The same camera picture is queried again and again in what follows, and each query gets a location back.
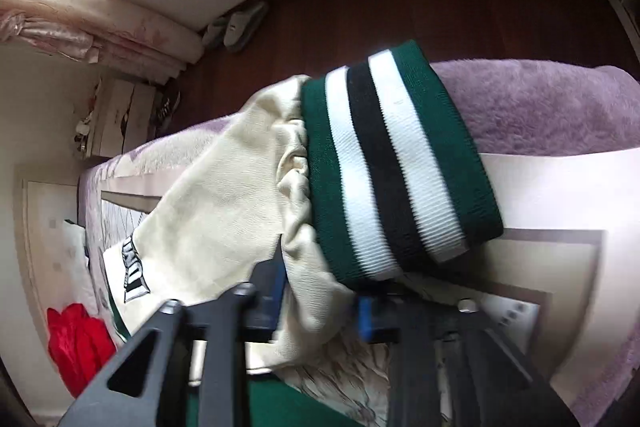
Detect red garment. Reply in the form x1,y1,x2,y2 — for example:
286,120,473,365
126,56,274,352
47,303,116,398

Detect green and cream varsity jacket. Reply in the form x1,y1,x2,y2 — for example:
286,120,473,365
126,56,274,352
103,41,503,426

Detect white slippers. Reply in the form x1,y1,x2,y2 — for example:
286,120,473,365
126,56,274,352
202,2,268,52

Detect floral white bed sheet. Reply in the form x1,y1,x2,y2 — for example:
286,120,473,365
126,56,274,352
79,147,639,426

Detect purple fuzzy blanket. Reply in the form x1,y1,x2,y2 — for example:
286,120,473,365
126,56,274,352
78,60,639,426

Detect white bedside cabinet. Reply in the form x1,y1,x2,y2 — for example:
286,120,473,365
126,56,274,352
74,79,160,158

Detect pink folded quilt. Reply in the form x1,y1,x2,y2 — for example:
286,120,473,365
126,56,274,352
1,0,204,84

